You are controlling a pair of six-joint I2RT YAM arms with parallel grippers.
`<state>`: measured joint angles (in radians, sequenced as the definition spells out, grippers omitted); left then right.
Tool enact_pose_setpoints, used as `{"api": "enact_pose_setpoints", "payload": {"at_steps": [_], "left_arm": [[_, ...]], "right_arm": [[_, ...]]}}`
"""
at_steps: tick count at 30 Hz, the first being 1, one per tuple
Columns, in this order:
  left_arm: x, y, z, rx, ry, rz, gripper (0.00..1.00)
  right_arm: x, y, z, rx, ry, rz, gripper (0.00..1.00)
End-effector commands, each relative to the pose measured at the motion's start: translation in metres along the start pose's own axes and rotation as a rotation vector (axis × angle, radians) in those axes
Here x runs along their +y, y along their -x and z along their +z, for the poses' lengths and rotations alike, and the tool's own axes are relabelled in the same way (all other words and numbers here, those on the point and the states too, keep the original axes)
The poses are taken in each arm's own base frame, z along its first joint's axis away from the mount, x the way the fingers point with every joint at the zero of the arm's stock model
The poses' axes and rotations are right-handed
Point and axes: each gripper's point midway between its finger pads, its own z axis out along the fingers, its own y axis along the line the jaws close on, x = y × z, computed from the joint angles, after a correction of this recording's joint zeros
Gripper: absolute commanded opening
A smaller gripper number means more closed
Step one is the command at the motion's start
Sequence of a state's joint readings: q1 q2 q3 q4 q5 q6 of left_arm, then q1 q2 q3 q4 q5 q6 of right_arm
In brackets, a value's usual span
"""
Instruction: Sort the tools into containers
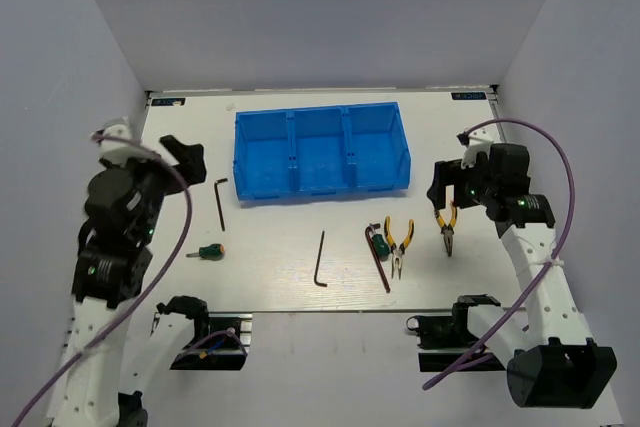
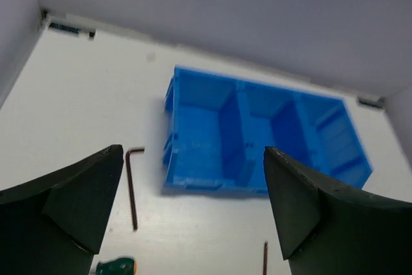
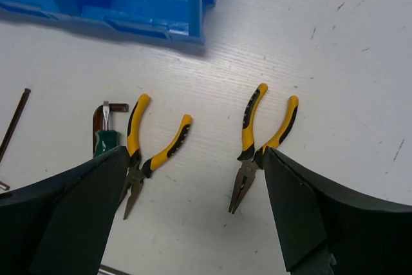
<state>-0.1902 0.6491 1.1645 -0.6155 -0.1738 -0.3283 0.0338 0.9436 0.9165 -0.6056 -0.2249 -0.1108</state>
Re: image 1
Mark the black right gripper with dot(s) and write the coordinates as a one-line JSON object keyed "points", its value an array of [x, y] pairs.
{"points": [[446, 173]]}

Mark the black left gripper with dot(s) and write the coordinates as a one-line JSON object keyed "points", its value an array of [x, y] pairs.
{"points": [[191, 157]]}

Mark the black hex key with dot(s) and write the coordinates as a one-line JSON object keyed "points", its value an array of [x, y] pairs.
{"points": [[316, 280], [217, 184]]}

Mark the green orange stubby screwdriver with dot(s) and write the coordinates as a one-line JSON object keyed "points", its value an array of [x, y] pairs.
{"points": [[212, 252]]}

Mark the copper red hex key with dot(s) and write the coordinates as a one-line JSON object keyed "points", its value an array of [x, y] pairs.
{"points": [[369, 231]]}

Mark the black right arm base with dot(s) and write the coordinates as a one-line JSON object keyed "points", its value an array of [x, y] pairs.
{"points": [[442, 337]]}

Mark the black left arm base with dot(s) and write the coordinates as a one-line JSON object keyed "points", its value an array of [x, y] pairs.
{"points": [[218, 340]]}

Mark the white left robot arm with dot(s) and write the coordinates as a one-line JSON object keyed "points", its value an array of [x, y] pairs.
{"points": [[108, 285]]}

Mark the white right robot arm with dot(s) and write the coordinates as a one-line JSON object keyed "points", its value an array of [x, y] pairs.
{"points": [[548, 352]]}

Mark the yellow combination pliers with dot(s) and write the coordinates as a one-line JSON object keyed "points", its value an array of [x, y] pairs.
{"points": [[447, 228]]}

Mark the left table label sticker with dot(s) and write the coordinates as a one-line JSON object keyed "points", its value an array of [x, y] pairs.
{"points": [[170, 101]]}

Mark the table label sticker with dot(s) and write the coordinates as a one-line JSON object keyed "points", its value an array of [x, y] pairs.
{"points": [[468, 96], [170, 101]]}

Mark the right table label sticker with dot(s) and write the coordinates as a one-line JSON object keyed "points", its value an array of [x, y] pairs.
{"points": [[468, 96]]}

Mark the yellow needle-nose pliers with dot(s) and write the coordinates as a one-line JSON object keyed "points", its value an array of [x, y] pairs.
{"points": [[398, 249]]}

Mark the blue three-compartment plastic bin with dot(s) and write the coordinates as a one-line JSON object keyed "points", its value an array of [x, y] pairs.
{"points": [[320, 151]]}

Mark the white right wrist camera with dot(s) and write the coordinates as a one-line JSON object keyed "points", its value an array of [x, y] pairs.
{"points": [[475, 142]]}

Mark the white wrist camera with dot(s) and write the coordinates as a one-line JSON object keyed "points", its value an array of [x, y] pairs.
{"points": [[475, 142], [113, 153]]}

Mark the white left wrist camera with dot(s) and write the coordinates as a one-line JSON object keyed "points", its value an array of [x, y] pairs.
{"points": [[113, 153]]}

